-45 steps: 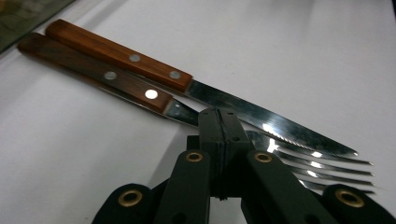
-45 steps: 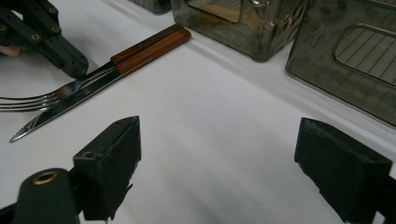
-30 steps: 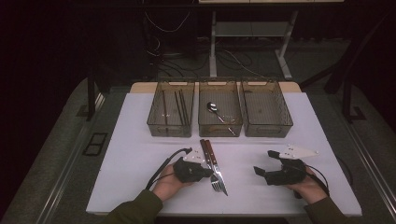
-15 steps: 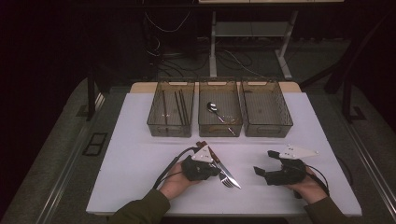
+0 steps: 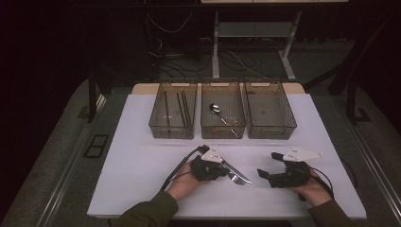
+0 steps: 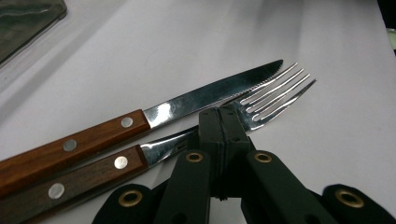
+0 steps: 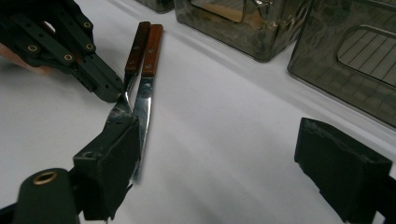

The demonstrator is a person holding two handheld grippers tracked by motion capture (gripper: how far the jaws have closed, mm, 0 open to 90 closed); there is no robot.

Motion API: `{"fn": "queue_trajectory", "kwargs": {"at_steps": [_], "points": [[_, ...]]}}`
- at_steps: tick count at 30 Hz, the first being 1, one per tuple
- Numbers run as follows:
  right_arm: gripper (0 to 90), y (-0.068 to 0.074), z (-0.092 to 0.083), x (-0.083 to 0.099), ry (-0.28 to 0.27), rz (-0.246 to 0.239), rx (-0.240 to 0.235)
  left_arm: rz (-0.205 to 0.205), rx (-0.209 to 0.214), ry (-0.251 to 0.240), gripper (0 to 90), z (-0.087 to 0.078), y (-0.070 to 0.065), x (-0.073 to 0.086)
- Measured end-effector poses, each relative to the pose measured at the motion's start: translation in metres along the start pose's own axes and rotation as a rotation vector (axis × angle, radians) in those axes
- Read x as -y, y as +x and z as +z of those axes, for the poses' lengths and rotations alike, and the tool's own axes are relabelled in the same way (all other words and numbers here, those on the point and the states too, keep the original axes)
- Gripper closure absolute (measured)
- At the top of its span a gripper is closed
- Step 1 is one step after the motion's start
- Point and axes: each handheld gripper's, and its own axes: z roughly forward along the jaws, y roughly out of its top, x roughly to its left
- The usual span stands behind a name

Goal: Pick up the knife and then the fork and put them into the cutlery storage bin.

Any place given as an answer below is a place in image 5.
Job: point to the person's right hand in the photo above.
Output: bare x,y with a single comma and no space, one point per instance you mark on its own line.
315,194

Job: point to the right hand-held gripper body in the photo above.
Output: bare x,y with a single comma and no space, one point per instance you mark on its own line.
293,178

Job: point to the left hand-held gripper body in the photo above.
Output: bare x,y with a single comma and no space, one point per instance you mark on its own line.
205,168

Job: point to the metal spoon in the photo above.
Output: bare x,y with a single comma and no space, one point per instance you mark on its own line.
215,108

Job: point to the grey metal floor rail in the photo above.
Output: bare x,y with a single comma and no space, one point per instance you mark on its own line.
378,176
63,183

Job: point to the clear brown plastic bin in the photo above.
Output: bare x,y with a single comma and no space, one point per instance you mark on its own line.
173,113
231,104
269,110

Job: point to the person's left hand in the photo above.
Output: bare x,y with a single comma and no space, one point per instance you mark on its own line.
183,184

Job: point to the black metal stand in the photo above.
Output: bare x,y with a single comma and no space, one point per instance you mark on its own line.
351,101
92,94

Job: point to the white table cover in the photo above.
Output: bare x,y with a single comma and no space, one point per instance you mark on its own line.
142,126

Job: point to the white standing desk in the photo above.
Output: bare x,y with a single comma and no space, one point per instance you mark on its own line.
215,47

